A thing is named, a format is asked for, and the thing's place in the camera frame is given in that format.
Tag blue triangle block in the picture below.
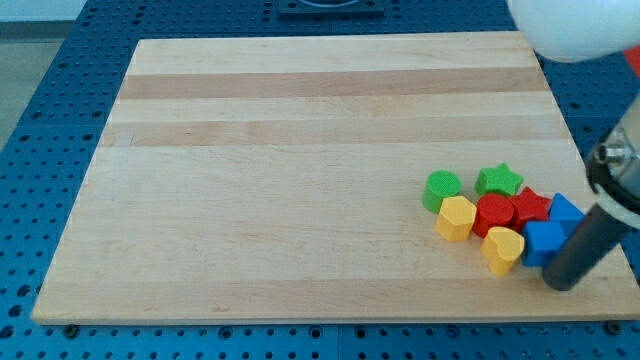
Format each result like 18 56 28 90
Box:
548 193 584 237

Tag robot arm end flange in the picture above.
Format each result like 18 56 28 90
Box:
587 96 639 229

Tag green star block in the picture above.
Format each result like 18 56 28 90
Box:
474 163 524 196

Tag red star block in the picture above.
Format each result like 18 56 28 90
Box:
508 187 552 233

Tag wooden board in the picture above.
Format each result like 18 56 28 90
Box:
31 31 639 325

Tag green cylinder block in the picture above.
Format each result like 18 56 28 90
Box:
422 170 462 214

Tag yellow hexagon block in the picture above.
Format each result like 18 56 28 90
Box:
435 196 477 242

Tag red cylinder block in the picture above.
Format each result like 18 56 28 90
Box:
472 193 515 238

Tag yellow heart block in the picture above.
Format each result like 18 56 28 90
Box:
480 226 525 276

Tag blue cube block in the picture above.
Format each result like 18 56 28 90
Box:
522 221 566 267

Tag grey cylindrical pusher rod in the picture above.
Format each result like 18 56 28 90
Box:
542 203 637 291

